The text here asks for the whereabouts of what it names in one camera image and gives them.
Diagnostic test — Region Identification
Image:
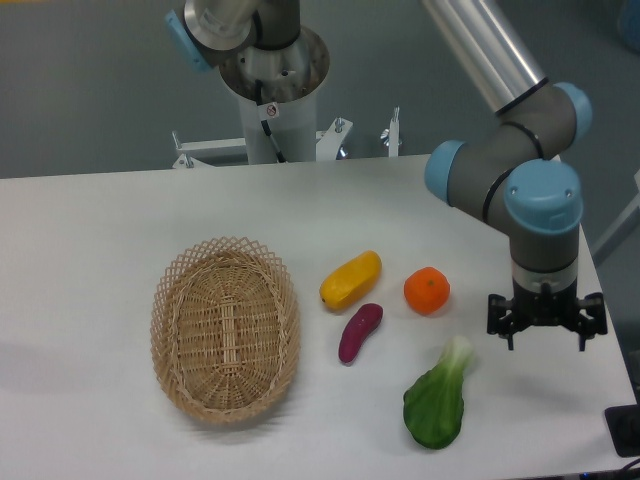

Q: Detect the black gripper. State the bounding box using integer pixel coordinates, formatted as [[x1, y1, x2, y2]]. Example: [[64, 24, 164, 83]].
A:
[[487, 272, 608, 351]]

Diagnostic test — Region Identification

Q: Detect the orange tangerine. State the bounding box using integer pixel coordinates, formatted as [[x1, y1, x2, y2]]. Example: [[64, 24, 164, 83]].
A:
[[404, 267, 451, 315]]

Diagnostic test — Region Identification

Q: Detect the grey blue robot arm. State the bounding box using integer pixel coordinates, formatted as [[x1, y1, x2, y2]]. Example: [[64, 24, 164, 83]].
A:
[[165, 1, 607, 342]]

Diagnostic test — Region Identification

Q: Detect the black cable on pedestal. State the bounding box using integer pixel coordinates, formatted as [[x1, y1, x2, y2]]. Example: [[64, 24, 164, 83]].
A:
[[254, 78, 289, 164]]

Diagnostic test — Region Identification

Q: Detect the green bok choy vegetable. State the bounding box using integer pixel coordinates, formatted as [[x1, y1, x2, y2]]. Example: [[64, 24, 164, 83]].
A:
[[403, 336, 474, 450]]

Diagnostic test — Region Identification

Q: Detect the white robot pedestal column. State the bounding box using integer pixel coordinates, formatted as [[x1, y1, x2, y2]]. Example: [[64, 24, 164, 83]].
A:
[[219, 26, 330, 165]]

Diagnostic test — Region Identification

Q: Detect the white metal base frame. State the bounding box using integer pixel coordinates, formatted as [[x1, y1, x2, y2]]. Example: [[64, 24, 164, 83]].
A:
[[172, 106, 403, 169]]

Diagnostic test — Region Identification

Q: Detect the yellow mango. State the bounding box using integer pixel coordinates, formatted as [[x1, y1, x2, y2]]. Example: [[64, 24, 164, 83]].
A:
[[319, 250, 382, 311]]

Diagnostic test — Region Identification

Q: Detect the black device at table edge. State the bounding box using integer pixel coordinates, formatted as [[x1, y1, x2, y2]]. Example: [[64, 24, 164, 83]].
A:
[[604, 404, 639, 458]]

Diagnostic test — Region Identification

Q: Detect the woven wicker basket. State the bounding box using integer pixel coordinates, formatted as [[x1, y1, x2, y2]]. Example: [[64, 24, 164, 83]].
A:
[[150, 237, 301, 425]]

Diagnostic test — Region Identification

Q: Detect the white frame leg right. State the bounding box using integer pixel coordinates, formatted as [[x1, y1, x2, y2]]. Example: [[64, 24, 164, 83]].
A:
[[591, 171, 639, 267]]

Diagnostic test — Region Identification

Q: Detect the purple sweet potato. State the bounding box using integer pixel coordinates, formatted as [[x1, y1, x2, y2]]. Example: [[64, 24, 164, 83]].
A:
[[338, 303, 384, 364]]

